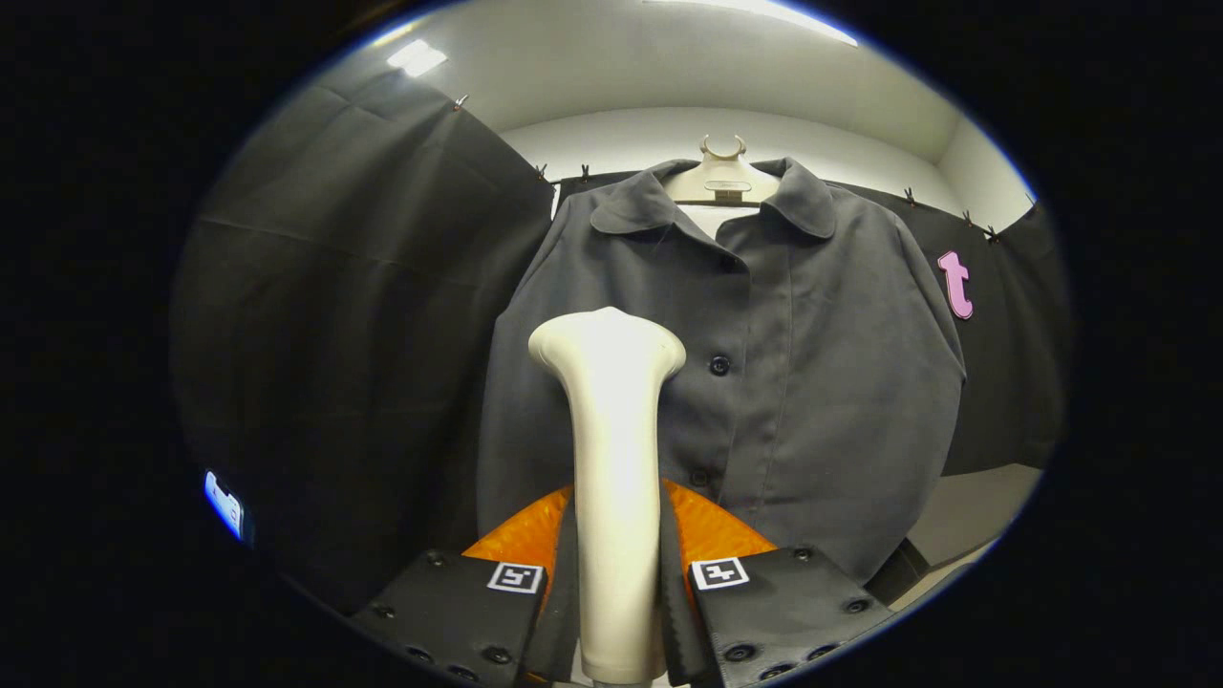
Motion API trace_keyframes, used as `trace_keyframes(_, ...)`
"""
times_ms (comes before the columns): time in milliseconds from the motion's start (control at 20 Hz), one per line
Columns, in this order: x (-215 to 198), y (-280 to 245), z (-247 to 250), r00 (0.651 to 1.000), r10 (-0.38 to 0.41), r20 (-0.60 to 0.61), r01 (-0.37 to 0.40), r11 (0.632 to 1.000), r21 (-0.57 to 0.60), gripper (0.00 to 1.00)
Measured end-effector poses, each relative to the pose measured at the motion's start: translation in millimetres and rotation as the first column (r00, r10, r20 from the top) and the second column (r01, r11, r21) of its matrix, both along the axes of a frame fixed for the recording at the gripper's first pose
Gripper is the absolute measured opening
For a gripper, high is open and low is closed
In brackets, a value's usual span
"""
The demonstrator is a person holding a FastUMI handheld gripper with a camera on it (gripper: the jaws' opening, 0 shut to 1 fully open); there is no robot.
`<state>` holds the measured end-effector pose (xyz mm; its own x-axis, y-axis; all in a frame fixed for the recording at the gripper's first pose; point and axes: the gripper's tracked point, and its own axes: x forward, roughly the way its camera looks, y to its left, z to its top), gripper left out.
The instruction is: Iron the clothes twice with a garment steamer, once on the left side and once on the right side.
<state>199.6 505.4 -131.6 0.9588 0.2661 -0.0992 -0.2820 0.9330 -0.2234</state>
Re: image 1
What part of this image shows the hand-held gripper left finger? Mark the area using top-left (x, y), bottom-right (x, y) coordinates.
top-left (346, 483), bottom-right (581, 688)

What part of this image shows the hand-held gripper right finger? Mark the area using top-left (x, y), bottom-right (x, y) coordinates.
top-left (659, 478), bottom-right (896, 688)

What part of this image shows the white garment steamer head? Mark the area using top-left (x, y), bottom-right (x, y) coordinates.
top-left (527, 307), bottom-right (687, 686)

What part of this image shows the dark grey button shirt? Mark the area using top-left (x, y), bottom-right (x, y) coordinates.
top-left (476, 158), bottom-right (968, 586)

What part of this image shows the beige clothes hanger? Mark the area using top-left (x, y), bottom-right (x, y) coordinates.
top-left (661, 134), bottom-right (783, 206)

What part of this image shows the grey top cabinet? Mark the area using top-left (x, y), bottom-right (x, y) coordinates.
top-left (865, 464), bottom-right (1044, 613)

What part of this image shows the smartphone with lit screen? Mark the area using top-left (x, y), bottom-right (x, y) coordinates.
top-left (203, 468), bottom-right (247, 544)

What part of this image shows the black backdrop cloth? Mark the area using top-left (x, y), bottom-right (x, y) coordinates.
top-left (170, 72), bottom-right (1076, 613)

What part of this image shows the narrow ceiling light panel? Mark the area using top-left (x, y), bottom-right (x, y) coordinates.
top-left (385, 38), bottom-right (448, 79)

